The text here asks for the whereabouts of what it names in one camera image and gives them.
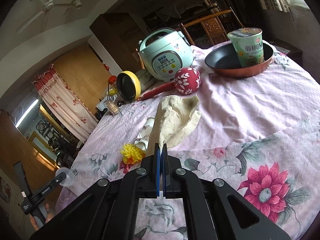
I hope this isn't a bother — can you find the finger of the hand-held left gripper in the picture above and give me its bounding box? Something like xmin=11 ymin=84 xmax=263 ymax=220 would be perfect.
xmin=53 ymin=172 xmax=68 ymax=185

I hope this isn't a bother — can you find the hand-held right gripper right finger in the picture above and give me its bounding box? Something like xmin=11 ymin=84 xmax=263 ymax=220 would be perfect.
xmin=162 ymin=143 xmax=292 ymax=240

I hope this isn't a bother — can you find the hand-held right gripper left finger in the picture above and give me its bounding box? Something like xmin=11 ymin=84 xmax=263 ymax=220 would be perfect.
xmin=29 ymin=143 xmax=162 ymax=240

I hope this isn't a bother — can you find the beige cloth rag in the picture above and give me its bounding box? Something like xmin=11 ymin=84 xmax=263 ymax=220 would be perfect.
xmin=146 ymin=94 xmax=202 ymax=155

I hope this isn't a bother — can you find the person's left hand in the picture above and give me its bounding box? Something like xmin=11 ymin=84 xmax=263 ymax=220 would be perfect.
xmin=29 ymin=202 xmax=57 ymax=231

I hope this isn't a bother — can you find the yellow flower scrap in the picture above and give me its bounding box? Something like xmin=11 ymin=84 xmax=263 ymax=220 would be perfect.
xmin=120 ymin=143 xmax=146 ymax=165

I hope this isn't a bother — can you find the white crumpled printed paper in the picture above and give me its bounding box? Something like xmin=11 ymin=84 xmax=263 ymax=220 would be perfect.
xmin=134 ymin=117 xmax=156 ymax=153

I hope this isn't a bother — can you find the white floral curtain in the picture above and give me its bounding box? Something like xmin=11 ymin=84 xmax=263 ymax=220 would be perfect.
xmin=31 ymin=64 xmax=99 ymax=144

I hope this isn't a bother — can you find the fluorescent tube light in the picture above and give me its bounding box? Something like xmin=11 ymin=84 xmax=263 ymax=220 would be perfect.
xmin=15 ymin=97 xmax=40 ymax=127

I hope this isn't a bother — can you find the clear toothpick holder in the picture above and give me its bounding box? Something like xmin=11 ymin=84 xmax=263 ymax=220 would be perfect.
xmin=104 ymin=99 xmax=120 ymax=116

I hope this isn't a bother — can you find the small yellow frying pan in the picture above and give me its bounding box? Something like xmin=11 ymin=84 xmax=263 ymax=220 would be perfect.
xmin=107 ymin=70 xmax=142 ymax=101

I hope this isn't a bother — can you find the red floral maraca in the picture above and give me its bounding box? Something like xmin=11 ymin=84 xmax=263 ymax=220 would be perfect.
xmin=136 ymin=67 xmax=201 ymax=102

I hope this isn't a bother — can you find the pink floral tablecloth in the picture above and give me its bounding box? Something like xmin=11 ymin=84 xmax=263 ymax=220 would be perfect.
xmin=55 ymin=39 xmax=320 ymax=240

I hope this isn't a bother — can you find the light green rice cooker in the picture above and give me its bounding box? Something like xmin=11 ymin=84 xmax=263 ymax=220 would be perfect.
xmin=138 ymin=27 xmax=194 ymax=82

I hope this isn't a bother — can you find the copper frying pan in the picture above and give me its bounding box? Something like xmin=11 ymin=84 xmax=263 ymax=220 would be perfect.
xmin=204 ymin=41 xmax=274 ymax=78

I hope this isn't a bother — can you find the dark wooden cabinet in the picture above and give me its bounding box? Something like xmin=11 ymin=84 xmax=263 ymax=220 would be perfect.
xmin=89 ymin=12 xmax=150 ymax=73

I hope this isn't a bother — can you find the green instant noodle cup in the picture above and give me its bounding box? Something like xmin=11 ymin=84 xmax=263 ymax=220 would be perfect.
xmin=227 ymin=27 xmax=265 ymax=68

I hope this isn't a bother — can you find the carved wooden chair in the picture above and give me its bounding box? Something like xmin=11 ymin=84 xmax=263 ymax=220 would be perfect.
xmin=179 ymin=9 xmax=247 ymax=47

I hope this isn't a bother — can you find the white ceiling fan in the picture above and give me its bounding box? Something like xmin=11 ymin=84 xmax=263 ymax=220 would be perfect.
xmin=15 ymin=0 xmax=83 ymax=34

